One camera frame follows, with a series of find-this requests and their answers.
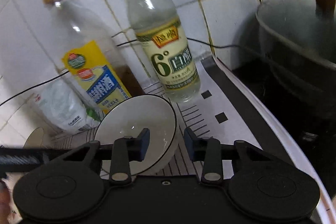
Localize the left hand with pink nails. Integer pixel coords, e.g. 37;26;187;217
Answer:
0;180;15;224

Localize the yellow label cooking wine bottle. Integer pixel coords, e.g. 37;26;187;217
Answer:
42;0;144;114

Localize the white ribbed bowl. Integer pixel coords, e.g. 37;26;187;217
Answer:
94;94;178;176

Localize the black induction cooktop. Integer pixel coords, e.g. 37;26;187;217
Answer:
210;45;335;199

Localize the dark cooking pot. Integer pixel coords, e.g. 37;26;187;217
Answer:
256;0;335;72

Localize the white salt bag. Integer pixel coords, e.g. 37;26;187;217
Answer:
33;80;100;135

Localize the black power cable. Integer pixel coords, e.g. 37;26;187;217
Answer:
0;31;263;108

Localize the white bowl dark rim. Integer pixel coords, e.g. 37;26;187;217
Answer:
23;127;50;148

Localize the white vinegar bottle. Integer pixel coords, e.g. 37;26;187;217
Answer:
126;0;201;103

